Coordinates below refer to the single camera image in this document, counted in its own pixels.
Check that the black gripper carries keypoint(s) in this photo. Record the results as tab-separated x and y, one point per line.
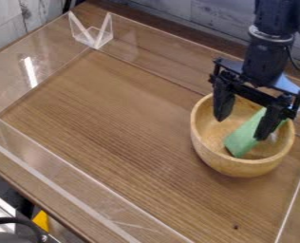
258	80

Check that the green rectangular block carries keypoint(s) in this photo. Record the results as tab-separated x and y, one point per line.
241	142

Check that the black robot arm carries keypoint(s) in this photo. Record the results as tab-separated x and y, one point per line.
277	16

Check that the brown wooden bowl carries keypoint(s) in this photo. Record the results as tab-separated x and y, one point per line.
207	133

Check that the yellow tag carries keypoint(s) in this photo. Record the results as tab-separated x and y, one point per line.
41	221

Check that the clear acrylic corner bracket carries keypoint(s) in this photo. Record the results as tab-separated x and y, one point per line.
92	37

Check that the clear acrylic tray wall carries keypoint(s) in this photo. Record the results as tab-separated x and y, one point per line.
88	208

